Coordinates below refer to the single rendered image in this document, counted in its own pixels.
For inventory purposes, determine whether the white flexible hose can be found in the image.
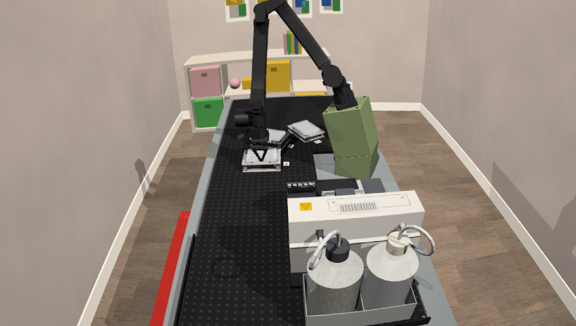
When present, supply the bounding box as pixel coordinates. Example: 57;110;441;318
308;230;341;270

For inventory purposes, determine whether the black perforated breadboard table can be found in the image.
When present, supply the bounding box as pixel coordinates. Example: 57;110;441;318
178;96;334;326

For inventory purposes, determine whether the grey curved hose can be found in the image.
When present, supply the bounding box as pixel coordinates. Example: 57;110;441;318
397;225;435;256

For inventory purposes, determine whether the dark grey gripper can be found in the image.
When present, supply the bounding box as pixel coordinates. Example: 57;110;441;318
251;125;270;162

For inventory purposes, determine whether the grey two-compartment bottle holder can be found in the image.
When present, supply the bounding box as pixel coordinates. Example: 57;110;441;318
303;274;417;326

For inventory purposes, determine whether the white plastic bottle with beige cap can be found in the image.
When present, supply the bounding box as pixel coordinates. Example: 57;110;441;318
360;232;419;310

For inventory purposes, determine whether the white well plate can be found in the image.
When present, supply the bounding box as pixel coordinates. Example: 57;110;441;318
292;120;320;135
267;128;286;141
246;148;276;162

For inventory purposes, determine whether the white plastic bottle with black cap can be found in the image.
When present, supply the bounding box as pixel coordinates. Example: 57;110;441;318
306;237;364;316

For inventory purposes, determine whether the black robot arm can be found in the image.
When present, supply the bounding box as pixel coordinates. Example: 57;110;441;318
234;0;358;140

